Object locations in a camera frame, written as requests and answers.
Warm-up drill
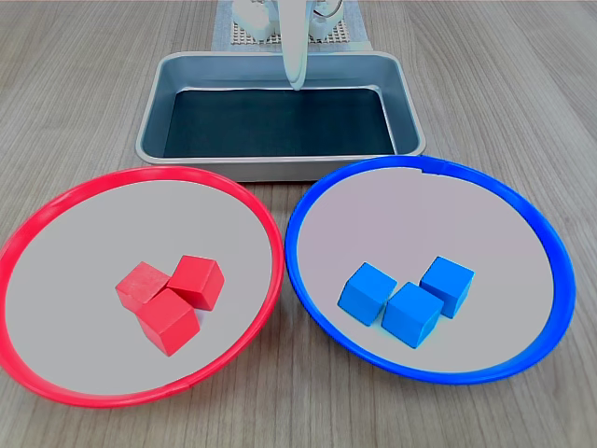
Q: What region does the blue cube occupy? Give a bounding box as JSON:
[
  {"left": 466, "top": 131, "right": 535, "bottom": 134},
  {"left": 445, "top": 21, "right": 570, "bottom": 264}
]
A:
[
  {"left": 381, "top": 281, "right": 446, "bottom": 349},
  {"left": 337, "top": 261, "right": 398, "bottom": 327},
  {"left": 419, "top": 255, "right": 476, "bottom": 320}
]

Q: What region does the blue-rimmed white plate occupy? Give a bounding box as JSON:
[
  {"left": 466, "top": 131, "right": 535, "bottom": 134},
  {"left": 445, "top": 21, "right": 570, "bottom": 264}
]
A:
[{"left": 285, "top": 155, "right": 577, "bottom": 386}]

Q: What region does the steel tray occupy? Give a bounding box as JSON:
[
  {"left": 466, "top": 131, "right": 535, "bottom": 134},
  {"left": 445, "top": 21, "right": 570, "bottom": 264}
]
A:
[{"left": 134, "top": 49, "right": 426, "bottom": 183}]

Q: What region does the black tray mat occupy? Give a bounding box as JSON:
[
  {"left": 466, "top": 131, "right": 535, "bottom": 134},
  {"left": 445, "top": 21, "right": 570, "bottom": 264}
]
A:
[{"left": 162, "top": 87, "right": 396, "bottom": 159}]

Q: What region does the red cube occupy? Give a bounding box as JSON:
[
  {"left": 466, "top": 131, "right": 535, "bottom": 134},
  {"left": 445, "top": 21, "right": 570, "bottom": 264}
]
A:
[
  {"left": 115, "top": 260, "right": 172, "bottom": 314},
  {"left": 166, "top": 254, "right": 226, "bottom": 312},
  {"left": 137, "top": 287, "right": 201, "bottom": 357}
]

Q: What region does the pale perforated base plate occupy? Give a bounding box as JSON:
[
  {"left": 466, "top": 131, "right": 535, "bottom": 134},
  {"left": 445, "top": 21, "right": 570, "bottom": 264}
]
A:
[{"left": 230, "top": 18, "right": 351, "bottom": 47}]

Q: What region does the red-rimmed white plate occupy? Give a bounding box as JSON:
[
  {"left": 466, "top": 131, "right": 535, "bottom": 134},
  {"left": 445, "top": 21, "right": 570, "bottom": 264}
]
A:
[{"left": 0, "top": 165, "right": 285, "bottom": 410}]

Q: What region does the thin looped servo cable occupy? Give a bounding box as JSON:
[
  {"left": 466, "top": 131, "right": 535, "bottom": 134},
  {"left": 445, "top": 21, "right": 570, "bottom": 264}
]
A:
[{"left": 311, "top": 0, "right": 345, "bottom": 20}]

